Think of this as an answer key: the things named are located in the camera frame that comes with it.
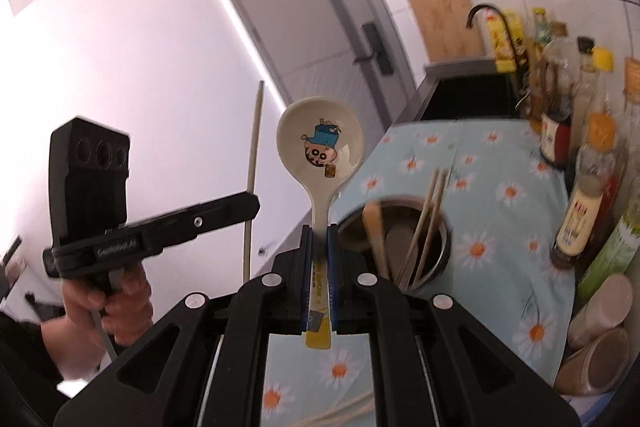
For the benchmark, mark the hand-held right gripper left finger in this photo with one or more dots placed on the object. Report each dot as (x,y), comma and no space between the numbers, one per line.
(305,267)

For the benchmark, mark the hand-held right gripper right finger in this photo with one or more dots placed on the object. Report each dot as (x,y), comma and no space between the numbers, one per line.
(334,267)

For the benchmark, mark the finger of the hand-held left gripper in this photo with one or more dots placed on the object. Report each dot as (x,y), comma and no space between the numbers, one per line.
(200,221)

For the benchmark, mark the long beige chopstick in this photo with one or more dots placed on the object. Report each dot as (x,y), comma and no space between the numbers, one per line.
(252,147)

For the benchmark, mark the black utensil holder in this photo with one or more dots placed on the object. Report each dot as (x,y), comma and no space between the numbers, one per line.
(440,252)

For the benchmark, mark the pile of wooden chopsticks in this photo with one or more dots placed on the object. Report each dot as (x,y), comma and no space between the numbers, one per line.
(430,217)

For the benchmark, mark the person's left forearm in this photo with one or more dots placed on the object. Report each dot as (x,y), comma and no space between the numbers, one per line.
(20,347)

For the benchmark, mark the person's left hand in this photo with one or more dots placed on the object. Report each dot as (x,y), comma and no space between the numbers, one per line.
(125,312)

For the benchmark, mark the blue daisy print tablecloth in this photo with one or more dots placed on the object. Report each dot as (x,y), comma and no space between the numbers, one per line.
(510,227)

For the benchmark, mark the dark kitchen sink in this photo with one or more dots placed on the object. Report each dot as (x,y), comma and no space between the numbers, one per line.
(465,97)

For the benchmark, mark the tall dark sauce bottle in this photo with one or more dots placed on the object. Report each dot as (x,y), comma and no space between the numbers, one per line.
(555,137)

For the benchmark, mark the wooden cutting board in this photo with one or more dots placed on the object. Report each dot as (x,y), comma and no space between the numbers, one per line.
(442,17)

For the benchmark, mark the clear oil bottle green label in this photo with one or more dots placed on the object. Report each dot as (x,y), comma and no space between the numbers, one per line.
(615,247)

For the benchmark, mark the yellow plastic bottle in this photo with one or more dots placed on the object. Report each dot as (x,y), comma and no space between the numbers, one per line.
(505,42)

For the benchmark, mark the black faucet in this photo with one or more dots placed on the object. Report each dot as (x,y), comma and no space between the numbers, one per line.
(487,8)

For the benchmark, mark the clear bottle yellow cap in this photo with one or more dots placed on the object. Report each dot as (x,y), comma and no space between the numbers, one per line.
(595,87)

